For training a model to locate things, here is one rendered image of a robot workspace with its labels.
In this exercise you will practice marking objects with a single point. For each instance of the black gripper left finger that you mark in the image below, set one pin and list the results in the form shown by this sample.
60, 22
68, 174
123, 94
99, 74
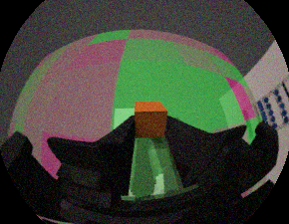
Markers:
112, 155

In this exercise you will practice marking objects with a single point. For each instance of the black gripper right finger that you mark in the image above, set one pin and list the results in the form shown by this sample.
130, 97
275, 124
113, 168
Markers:
194, 149

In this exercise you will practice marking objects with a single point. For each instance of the orange block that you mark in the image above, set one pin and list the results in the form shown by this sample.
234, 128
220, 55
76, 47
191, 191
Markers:
150, 118

